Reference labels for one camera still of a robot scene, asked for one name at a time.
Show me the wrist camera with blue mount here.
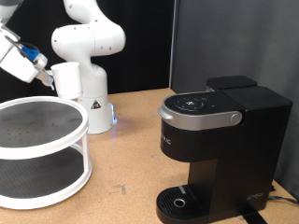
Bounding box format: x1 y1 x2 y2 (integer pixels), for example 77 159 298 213
20 43 49 71

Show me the grey partition panel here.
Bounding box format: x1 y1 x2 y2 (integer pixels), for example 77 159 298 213
169 0 299 200

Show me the white mug green handle mark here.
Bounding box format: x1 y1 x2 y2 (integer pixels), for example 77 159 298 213
50 61 84 101

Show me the black tape strip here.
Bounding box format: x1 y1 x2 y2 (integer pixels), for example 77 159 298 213
237 203 267 224

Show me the white two-tier turntable rack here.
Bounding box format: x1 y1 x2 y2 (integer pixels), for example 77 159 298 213
0 95 93 210

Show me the silver Keurig lid handle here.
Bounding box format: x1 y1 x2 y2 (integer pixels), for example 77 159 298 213
157 105 244 132

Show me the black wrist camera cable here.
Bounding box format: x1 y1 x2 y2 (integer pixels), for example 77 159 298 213
4 35 40 52

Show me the black Keurig coffee machine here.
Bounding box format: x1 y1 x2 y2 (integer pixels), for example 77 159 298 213
155 75 293 224

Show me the black curtain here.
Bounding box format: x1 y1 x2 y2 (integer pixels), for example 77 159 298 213
0 0 176 102

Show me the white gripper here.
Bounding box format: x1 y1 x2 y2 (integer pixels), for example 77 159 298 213
0 45 54 88

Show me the braided power cable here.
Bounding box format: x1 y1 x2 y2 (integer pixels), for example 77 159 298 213
267 195 299 206

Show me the black Keurig drip tray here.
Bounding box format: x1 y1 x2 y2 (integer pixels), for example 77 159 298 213
155 185 216 224

